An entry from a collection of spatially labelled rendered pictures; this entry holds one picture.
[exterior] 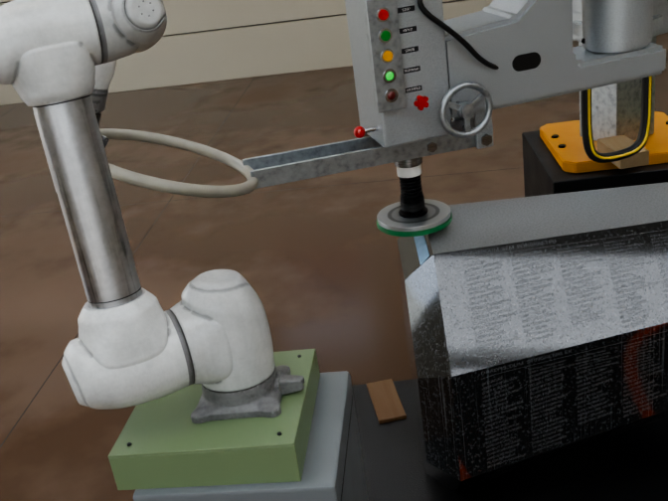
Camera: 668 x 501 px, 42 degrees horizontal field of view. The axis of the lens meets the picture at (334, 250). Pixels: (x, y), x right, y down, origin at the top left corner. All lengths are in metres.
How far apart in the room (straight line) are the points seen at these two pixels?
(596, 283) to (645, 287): 0.13
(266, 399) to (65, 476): 1.66
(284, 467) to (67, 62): 0.82
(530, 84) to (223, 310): 1.17
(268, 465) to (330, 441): 0.16
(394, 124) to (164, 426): 1.00
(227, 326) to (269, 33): 7.09
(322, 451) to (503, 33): 1.21
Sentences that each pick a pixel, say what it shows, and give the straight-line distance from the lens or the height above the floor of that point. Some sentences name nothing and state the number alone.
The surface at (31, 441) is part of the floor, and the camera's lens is 3.56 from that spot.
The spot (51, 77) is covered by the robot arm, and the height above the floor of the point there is 1.59.
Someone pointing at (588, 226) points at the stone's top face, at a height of 0.84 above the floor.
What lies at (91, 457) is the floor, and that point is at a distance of 3.35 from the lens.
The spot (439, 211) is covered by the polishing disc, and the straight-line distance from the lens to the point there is 2.51.
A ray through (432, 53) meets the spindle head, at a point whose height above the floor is 1.37.
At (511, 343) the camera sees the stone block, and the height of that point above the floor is 0.65.
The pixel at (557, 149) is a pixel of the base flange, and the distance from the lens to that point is 3.31.
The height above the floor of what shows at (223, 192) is 1.16.
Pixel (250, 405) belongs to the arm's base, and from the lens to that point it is 1.74.
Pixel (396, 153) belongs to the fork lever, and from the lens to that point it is 2.37.
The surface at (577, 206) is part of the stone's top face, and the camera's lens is 2.64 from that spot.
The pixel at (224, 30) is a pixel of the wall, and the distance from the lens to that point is 8.71.
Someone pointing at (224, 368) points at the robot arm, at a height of 1.00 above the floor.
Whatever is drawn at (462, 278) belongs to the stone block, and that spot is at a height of 0.78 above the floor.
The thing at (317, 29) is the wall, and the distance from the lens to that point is 8.56.
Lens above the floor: 1.86
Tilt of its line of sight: 24 degrees down
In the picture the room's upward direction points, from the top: 8 degrees counter-clockwise
